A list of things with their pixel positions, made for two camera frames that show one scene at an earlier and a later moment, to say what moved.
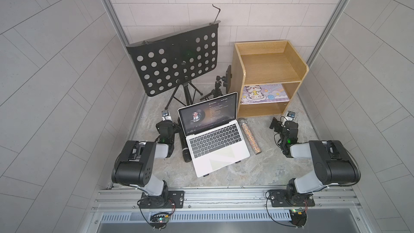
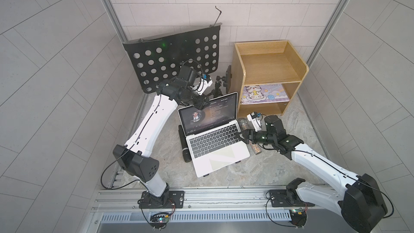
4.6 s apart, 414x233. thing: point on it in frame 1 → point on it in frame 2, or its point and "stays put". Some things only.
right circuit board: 299,217 stays put
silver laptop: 214,133 stays put
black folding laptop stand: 236,162 stays put
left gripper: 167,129 → 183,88
